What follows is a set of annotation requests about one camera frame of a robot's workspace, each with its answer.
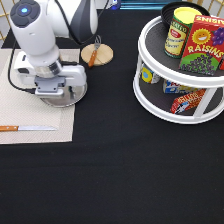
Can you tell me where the beige woven placemat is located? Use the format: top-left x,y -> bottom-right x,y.
0,49 -> 75,144

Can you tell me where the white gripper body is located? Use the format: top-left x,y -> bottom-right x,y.
14,50 -> 86,87

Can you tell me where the yellow blue patterned box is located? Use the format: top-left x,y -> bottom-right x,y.
141,64 -> 160,84

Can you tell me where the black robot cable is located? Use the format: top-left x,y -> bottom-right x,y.
7,39 -> 37,95

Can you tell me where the red raisins box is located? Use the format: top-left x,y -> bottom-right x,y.
179,15 -> 224,76

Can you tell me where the black bowl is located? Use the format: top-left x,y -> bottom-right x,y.
161,1 -> 210,29

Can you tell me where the round wooden coaster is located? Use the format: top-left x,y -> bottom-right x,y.
81,44 -> 113,66

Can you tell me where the fork with wooden handle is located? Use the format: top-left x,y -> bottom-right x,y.
88,35 -> 101,68

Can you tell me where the white two-tier turntable rack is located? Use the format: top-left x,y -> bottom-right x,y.
133,16 -> 224,124

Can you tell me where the yellow green food can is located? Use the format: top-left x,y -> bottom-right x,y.
164,7 -> 201,58

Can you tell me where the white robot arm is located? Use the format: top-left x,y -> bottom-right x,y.
10,0 -> 98,98

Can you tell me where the round silver metal plate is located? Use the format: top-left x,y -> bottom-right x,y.
46,85 -> 87,107

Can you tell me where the knife with wooden handle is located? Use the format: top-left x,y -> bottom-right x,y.
0,126 -> 57,132

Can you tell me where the white blue carton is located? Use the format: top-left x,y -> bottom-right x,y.
163,80 -> 197,94

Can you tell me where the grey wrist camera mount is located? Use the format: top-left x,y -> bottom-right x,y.
34,76 -> 66,98

